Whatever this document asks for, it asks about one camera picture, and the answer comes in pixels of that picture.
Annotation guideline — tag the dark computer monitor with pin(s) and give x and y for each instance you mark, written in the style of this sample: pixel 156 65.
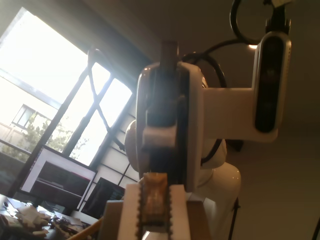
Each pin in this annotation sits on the dark computer monitor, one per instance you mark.
pixel 107 197

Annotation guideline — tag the pale wooden cutout piece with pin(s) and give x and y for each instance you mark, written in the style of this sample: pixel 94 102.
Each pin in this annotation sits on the pale wooden cutout piece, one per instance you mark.
pixel 32 217

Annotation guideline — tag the large dark framed window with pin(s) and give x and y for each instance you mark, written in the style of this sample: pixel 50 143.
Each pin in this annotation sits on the large dark framed window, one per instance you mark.
pixel 50 62

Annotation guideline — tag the bright computer monitor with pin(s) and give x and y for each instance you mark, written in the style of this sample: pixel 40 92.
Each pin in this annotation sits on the bright computer monitor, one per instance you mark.
pixel 57 175

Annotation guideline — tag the gripper camera bar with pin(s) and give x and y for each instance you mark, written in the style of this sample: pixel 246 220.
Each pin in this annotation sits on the gripper camera bar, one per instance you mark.
pixel 270 82

